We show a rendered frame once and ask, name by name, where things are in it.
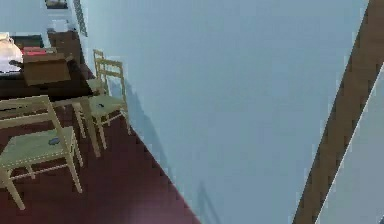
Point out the pale wooden chair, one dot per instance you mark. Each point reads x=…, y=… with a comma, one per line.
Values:
x=103, y=105
x=31, y=146
x=98, y=66

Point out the dark brown cupboard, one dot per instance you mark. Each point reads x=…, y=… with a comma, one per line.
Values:
x=66, y=45

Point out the brown cardboard box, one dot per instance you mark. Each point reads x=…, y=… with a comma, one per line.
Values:
x=46, y=69

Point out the dark top wooden table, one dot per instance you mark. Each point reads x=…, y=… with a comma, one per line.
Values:
x=40, y=90

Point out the red book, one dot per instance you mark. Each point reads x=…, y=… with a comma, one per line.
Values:
x=33, y=51

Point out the dark framed wall picture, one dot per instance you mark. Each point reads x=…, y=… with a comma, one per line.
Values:
x=56, y=4

